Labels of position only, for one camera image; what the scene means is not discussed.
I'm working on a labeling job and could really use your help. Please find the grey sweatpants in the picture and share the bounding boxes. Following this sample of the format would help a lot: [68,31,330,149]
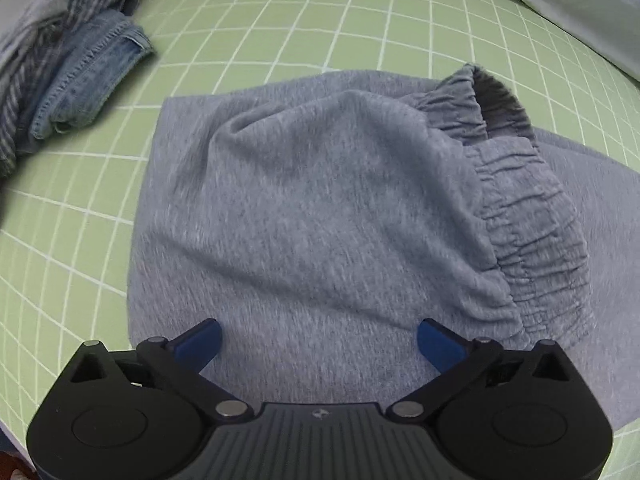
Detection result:
[127,65,639,428]

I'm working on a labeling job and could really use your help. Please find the green grid cutting mat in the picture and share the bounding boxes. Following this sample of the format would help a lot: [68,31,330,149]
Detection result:
[1,0,639,448]

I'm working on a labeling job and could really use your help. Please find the blue denim jeans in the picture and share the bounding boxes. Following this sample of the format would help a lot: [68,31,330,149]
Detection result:
[25,9,154,145]

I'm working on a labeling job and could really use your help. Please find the blue checked shirt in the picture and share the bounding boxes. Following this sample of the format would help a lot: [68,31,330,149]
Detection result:
[1,0,140,178]

